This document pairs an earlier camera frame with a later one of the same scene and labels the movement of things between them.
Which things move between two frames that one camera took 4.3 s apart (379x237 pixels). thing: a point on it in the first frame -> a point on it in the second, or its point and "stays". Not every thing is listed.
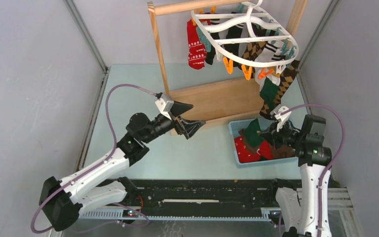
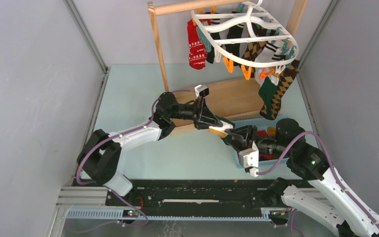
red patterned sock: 197,52 stays
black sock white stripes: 209,56 stays
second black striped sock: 232,50 stays
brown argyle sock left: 252,48 stays
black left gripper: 188,128 -> 204,119
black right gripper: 273,134 -> 241,132
